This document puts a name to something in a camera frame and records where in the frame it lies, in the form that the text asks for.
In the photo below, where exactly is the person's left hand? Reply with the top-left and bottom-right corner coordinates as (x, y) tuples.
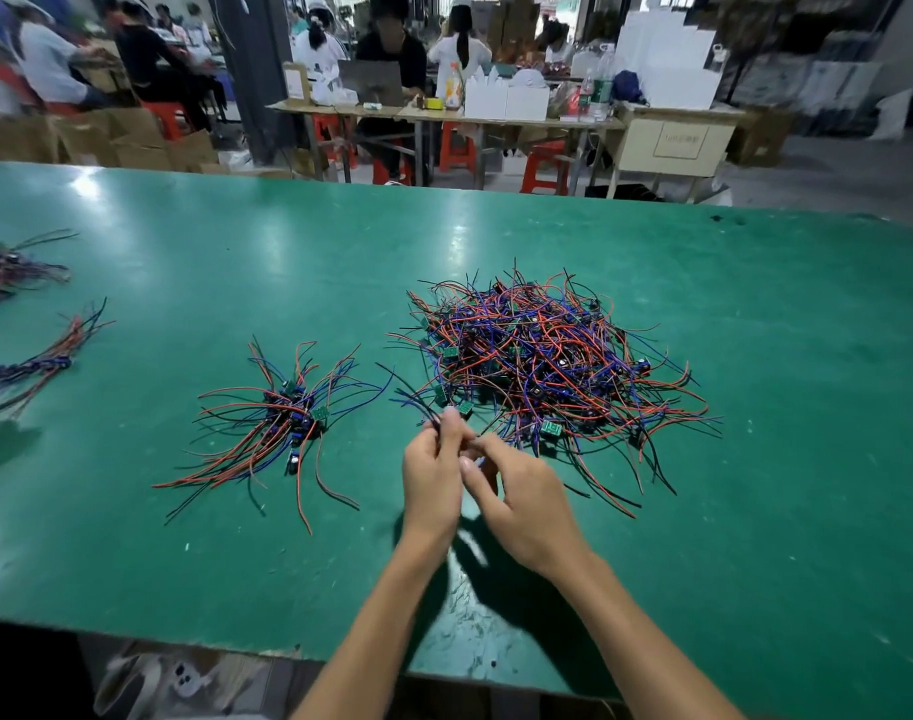
(400, 407), (469, 571)

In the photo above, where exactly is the person's right hand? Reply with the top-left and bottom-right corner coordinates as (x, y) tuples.
(459, 431), (591, 582)

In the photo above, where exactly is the pile of wires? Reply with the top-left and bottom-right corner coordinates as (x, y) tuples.
(388, 266), (721, 519)

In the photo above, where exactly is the person's right forearm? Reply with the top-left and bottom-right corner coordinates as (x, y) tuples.
(546, 547), (747, 720)

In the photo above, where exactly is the person's left forearm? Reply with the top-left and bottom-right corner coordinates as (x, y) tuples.
(291, 539), (459, 720)

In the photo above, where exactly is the red plastic stool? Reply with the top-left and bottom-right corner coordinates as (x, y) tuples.
(141, 101), (189, 141)
(438, 124), (481, 177)
(312, 115), (354, 166)
(519, 139), (574, 196)

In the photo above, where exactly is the long wooden work table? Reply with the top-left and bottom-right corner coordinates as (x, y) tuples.
(268, 97), (744, 196)

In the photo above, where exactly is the cream cabinet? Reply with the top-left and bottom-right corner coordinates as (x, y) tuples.
(606, 109), (744, 201)

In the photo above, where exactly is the row of white containers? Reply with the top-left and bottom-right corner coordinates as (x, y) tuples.
(463, 70), (552, 123)

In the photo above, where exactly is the grey laptop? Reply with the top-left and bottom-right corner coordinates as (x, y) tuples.
(339, 59), (409, 106)

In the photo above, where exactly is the brown cardboard box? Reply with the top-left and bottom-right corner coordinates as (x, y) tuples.
(730, 107), (793, 169)

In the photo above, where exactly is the dark pillar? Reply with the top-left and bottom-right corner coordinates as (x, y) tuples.
(208, 0), (301, 166)

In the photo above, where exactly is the row of cardboard boxes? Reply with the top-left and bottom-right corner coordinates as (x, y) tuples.
(0, 112), (219, 174)

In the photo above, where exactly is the stack of white boxes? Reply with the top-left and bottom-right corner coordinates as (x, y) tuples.
(613, 10), (724, 111)

